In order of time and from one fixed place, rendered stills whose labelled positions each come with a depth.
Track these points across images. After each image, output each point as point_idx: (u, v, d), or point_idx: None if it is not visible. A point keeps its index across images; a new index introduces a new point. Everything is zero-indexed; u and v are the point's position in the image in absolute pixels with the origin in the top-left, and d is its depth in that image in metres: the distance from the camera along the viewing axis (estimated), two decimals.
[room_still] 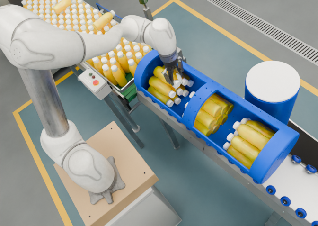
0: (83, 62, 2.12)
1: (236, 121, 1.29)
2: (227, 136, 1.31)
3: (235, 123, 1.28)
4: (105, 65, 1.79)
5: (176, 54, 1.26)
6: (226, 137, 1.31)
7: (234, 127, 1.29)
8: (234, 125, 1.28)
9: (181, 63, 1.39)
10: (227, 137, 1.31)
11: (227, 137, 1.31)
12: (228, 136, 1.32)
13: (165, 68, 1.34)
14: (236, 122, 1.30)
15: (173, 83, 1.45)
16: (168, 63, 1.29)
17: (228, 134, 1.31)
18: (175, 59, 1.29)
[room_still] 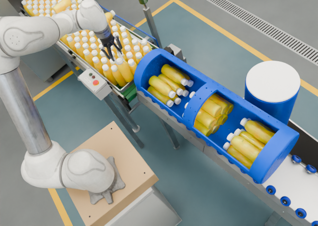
0: (83, 62, 2.12)
1: (121, 59, 1.67)
2: (227, 136, 1.31)
3: (120, 61, 1.67)
4: (105, 65, 1.79)
5: (108, 31, 1.45)
6: (227, 137, 1.31)
7: (117, 62, 1.68)
8: (119, 62, 1.67)
9: (118, 40, 1.58)
10: (227, 137, 1.31)
11: (227, 137, 1.31)
12: (228, 136, 1.32)
13: (102, 45, 1.53)
14: (120, 59, 1.68)
15: (114, 59, 1.64)
16: (103, 39, 1.48)
17: (228, 134, 1.31)
18: (109, 36, 1.48)
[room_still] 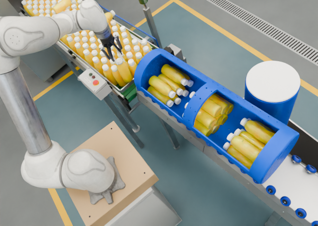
0: (83, 62, 2.12)
1: (120, 59, 1.67)
2: (227, 136, 1.31)
3: (120, 61, 1.67)
4: (105, 65, 1.79)
5: (108, 31, 1.45)
6: (227, 137, 1.31)
7: (117, 62, 1.68)
8: (119, 62, 1.67)
9: (118, 41, 1.58)
10: (227, 137, 1.31)
11: (227, 137, 1.31)
12: (228, 136, 1.32)
13: (102, 45, 1.53)
14: (120, 59, 1.68)
15: (114, 59, 1.64)
16: (103, 40, 1.48)
17: (228, 134, 1.31)
18: (109, 37, 1.48)
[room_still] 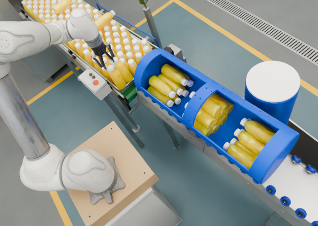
0: (83, 62, 2.12)
1: (116, 58, 1.71)
2: (110, 68, 1.66)
3: (115, 60, 1.71)
4: None
5: (99, 40, 1.44)
6: (109, 69, 1.66)
7: None
8: (114, 61, 1.71)
9: (110, 49, 1.57)
10: (110, 69, 1.66)
11: (109, 69, 1.66)
12: (110, 67, 1.67)
13: (94, 53, 1.52)
14: (115, 58, 1.72)
15: (106, 67, 1.63)
16: (94, 48, 1.47)
17: (111, 68, 1.66)
18: (100, 45, 1.47)
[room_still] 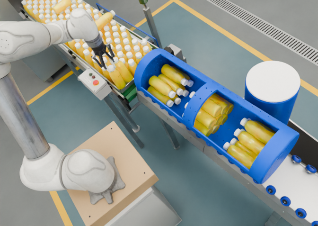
0: (83, 62, 2.12)
1: (116, 58, 1.71)
2: (110, 68, 1.66)
3: (115, 60, 1.71)
4: None
5: (99, 40, 1.44)
6: (109, 69, 1.66)
7: None
8: (114, 61, 1.71)
9: (110, 49, 1.57)
10: (110, 69, 1.66)
11: (109, 69, 1.66)
12: (110, 67, 1.67)
13: (94, 53, 1.52)
14: (115, 58, 1.72)
15: (106, 67, 1.63)
16: (94, 48, 1.47)
17: (111, 68, 1.66)
18: (100, 45, 1.47)
